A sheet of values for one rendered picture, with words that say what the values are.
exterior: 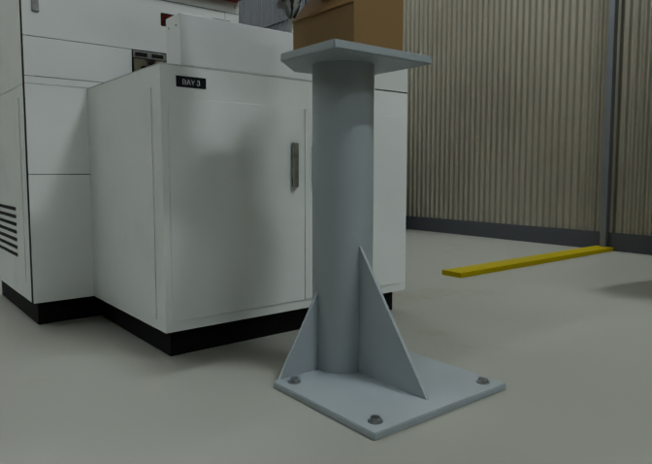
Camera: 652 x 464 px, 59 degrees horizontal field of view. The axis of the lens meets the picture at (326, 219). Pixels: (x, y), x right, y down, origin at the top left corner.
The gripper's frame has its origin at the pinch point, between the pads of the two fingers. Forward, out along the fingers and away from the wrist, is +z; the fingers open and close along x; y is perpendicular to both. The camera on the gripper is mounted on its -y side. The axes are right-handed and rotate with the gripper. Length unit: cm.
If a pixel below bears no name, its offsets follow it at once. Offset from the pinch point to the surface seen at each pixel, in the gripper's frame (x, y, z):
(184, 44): 38.8, -4.1, 15.3
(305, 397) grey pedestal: 34, -52, 101
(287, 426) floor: 44, -59, 103
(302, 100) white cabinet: -1.2, -4.1, 27.5
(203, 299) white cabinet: 35, -4, 87
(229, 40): 24.9, -4.1, 12.3
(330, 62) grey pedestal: 19, -43, 23
